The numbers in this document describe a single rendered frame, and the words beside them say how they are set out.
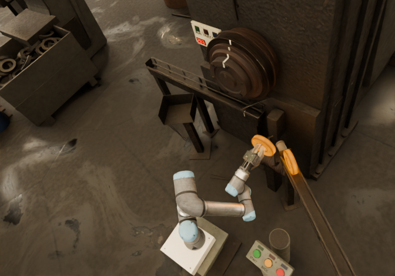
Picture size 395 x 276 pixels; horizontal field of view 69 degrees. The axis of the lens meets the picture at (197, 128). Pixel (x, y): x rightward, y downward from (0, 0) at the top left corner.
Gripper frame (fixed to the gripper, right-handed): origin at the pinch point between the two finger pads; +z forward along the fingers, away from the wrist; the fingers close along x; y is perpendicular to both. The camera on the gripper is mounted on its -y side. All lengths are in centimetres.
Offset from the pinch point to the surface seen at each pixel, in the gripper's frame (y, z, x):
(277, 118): -10.9, 20.6, 4.7
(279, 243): -20, -44, -34
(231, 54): 36, 30, 30
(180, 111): -26, -5, 83
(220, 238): -38, -66, 2
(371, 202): -91, 15, -64
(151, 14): -127, 111, 305
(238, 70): 31.7, 24.1, 23.6
